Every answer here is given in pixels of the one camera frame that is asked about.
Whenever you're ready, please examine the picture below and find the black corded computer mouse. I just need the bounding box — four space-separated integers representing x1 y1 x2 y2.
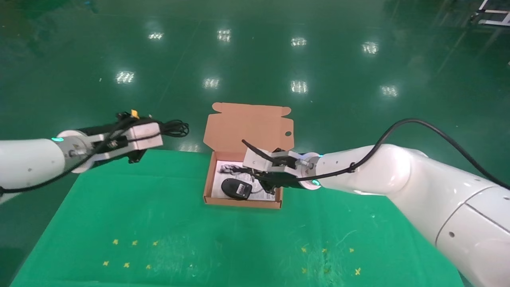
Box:
218 163 279 200

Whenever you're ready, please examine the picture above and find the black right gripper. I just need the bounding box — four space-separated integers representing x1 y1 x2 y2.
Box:
259 171 310 197

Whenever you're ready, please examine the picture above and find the white metal table frame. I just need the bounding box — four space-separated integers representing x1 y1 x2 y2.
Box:
472 0 510 26

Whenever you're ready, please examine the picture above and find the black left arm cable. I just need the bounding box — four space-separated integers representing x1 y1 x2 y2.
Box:
0 116 160 195

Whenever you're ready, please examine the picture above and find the open brown cardboard box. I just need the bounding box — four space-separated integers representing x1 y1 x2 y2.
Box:
203 102 294 209

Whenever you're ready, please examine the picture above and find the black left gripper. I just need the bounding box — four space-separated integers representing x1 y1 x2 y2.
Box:
78 112 160 164

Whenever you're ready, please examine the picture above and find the green table cloth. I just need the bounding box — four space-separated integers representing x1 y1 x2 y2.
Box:
10 149 465 287

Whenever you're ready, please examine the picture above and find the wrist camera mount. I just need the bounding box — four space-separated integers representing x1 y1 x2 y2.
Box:
86 122 164 161
243 147 306 173

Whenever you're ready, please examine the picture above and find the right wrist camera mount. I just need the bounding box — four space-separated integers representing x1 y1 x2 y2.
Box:
243 147 306 173

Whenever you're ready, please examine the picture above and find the white printed instruction sheet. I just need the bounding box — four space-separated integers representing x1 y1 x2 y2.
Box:
211 161 277 201

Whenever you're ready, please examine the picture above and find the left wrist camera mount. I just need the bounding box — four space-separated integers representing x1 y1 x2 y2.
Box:
86 122 164 161

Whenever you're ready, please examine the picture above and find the black data cable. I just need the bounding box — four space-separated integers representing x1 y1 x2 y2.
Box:
157 120 190 138

